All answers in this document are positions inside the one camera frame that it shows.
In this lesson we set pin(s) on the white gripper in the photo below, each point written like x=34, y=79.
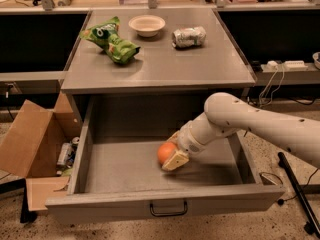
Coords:
x=187, y=141

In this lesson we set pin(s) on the orange fruit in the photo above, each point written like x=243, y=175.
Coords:
x=165, y=151

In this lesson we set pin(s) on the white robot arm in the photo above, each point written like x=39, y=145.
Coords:
x=225, y=114

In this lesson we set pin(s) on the open grey top drawer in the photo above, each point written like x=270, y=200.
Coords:
x=116, y=174

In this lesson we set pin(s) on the bottle inside cardboard box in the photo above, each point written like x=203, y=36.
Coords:
x=68, y=152

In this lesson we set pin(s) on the crushed silver can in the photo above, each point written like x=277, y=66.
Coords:
x=188, y=37

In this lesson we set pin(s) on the white power strip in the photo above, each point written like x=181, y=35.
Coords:
x=286, y=66

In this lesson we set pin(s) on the white paper bowl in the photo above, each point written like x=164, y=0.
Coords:
x=147, y=25

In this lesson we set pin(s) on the green chip bag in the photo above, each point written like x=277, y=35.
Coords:
x=105, y=35

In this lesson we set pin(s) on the brown cardboard box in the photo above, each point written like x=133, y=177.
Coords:
x=31, y=148

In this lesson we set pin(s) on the black floor stand leg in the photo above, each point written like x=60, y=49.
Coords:
x=312, y=225

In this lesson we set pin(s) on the black drawer handle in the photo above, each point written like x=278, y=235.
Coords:
x=169, y=209

